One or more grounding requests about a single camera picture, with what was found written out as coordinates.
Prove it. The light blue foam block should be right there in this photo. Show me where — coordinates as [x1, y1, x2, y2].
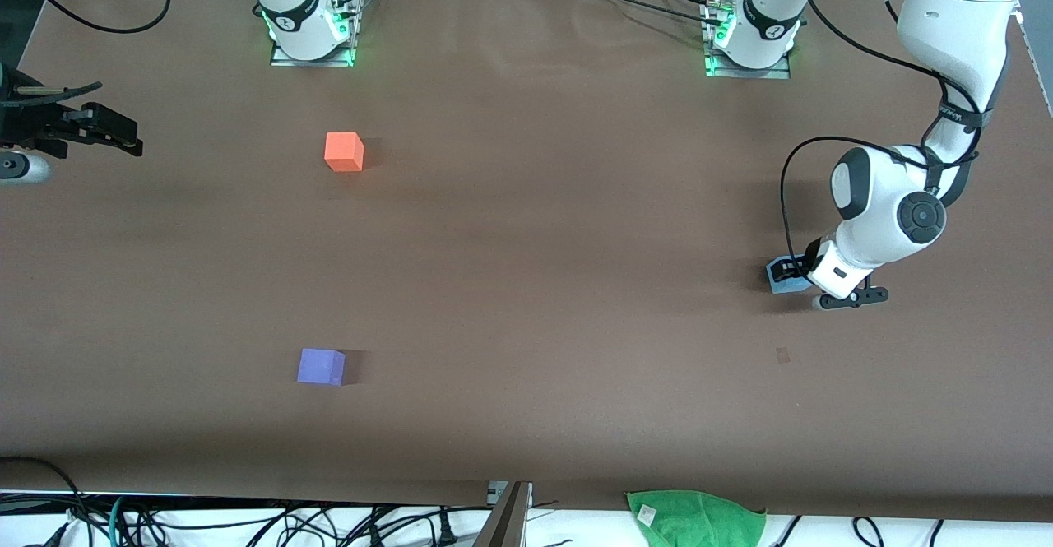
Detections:
[767, 257, 817, 295]

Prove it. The purple foam block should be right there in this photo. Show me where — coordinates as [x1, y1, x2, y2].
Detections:
[296, 348, 346, 387]

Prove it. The orange foam block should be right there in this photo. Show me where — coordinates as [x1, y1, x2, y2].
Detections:
[324, 132, 365, 173]

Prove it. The green cloth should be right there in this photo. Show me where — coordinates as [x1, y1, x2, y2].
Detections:
[625, 489, 768, 547]

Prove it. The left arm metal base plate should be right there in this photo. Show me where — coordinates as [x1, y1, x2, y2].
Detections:
[705, 0, 792, 81]

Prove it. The aluminium bar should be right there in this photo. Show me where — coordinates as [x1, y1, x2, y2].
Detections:
[473, 481, 532, 547]

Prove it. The long black tabletop cable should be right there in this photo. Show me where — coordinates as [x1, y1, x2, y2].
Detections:
[563, 0, 726, 26]

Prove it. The thick black looping cable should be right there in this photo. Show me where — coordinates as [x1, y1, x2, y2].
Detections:
[0, 456, 94, 547]

